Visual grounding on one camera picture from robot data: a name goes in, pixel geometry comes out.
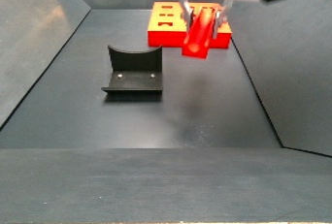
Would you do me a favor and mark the red arch bar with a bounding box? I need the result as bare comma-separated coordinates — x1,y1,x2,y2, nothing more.
182,8,216,59

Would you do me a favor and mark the red foam shape board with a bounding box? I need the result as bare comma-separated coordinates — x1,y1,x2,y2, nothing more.
147,2,232,48

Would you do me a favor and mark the black curved fixture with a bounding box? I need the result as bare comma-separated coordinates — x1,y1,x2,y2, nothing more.
102,46,163,94

